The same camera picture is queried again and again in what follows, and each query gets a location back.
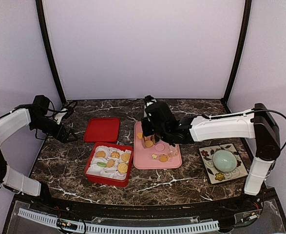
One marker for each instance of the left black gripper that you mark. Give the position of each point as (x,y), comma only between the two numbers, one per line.
(57,136)

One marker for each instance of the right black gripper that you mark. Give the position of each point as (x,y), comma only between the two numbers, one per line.
(146,131)

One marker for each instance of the pink round cookie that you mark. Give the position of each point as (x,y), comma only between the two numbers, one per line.
(159,147)

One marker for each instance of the round tan cookie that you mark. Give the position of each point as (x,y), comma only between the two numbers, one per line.
(148,143)

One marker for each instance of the red box lid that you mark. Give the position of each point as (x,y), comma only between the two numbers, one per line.
(103,129)

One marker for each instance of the flower cookie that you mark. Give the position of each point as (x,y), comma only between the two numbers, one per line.
(110,163)
(101,154)

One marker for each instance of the green round cookie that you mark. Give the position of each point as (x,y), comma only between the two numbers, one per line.
(101,164)

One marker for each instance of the swirl butter cookie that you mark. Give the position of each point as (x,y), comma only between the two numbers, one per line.
(115,154)

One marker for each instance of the round waffle cookie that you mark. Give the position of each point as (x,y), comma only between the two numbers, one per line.
(122,168)
(125,157)

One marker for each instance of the red cookie box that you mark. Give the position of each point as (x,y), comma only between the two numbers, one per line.
(110,182)

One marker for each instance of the metal serving tongs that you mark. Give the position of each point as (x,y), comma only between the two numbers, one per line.
(147,130)

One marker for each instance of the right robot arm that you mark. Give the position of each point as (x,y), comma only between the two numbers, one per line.
(257,123)

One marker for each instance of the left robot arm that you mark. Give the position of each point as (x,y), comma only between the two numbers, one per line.
(11,179)

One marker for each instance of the clear wrapped star candies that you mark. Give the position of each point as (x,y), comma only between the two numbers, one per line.
(171,153)

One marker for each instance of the round orange cookie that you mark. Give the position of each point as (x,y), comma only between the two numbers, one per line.
(163,158)

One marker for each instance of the pink tray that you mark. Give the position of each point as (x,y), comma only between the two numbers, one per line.
(141,154)

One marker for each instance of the fish shaped cookie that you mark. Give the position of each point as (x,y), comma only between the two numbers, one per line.
(140,135)

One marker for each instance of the floral square plate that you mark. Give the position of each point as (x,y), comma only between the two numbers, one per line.
(216,176)

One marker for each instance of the white paper cupcake liners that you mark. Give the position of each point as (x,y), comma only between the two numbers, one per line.
(92,169)

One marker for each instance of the light green bowl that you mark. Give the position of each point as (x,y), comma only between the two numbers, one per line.
(224,161)

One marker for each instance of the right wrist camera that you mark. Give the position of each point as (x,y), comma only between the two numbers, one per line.
(159,113)

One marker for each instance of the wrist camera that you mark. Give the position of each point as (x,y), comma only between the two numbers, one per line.
(159,113)
(42,102)

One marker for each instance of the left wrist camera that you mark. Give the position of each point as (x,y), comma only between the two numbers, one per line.
(42,102)

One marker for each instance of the white cable duct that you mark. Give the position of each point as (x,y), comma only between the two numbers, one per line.
(118,226)

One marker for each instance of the left black frame post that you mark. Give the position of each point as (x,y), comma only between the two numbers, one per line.
(48,50)

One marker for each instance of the black frame post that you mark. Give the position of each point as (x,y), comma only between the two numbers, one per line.
(48,50)
(239,51)

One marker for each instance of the right black frame post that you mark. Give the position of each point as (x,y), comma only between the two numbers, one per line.
(239,51)

